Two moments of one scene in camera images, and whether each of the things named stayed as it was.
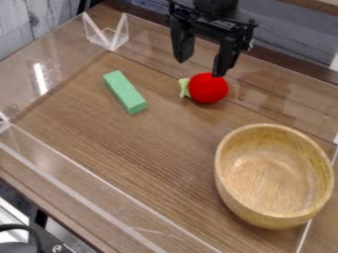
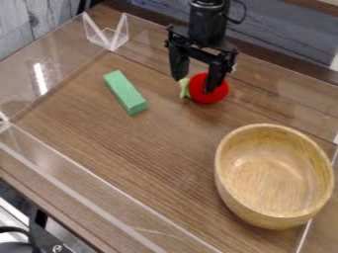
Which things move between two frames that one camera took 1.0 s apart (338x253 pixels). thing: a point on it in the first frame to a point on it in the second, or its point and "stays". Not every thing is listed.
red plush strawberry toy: (205, 88) stays
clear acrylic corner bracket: (109, 39) stays
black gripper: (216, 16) to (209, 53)
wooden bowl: (274, 175) stays
